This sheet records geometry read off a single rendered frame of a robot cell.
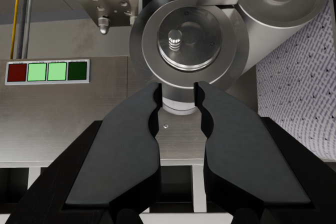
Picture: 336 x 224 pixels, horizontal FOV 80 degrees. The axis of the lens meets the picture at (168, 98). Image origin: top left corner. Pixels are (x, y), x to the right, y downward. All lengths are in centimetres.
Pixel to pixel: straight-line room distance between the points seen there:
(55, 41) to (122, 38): 78
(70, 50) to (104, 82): 196
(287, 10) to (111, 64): 46
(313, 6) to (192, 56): 17
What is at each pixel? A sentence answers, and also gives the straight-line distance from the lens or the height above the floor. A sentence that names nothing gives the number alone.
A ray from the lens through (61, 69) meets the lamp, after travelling 67.
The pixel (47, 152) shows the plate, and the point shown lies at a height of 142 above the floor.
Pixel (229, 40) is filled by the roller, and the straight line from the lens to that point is 26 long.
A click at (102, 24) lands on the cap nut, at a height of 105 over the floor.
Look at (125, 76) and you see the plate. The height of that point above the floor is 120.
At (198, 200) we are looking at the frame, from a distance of 61.
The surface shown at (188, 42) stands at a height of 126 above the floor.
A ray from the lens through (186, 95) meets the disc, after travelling 24.
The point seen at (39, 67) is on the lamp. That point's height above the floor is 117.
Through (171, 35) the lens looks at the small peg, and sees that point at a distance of 21.
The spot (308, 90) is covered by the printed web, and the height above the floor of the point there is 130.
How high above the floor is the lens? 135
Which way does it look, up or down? 8 degrees down
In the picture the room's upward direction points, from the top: 179 degrees clockwise
